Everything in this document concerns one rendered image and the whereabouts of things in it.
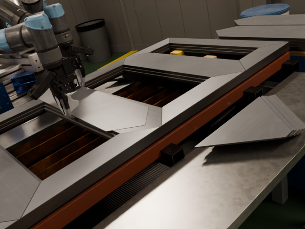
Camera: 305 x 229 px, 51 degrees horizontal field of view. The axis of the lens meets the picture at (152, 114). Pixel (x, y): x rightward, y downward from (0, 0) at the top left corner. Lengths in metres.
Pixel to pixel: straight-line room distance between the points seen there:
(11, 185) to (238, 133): 0.64
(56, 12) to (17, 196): 0.77
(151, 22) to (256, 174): 4.18
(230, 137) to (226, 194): 0.19
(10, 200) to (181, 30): 4.01
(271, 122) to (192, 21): 3.59
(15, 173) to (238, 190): 0.60
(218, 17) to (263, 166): 3.53
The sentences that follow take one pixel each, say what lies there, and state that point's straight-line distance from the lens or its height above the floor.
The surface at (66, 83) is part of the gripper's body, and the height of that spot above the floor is 0.98.
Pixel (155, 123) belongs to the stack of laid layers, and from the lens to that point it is 0.97.
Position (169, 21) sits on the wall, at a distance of 4.70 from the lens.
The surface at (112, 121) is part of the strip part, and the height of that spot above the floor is 0.85.
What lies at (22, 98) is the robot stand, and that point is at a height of 0.78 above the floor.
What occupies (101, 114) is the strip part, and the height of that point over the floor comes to 0.85.
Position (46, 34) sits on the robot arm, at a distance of 1.08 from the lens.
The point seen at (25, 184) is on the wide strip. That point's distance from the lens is 0.90.
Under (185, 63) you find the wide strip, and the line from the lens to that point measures 1.43.
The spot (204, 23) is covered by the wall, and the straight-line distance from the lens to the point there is 4.42.
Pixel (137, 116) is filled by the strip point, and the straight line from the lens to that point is 1.03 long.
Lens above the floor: 1.29
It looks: 26 degrees down
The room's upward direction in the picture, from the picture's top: 14 degrees counter-clockwise
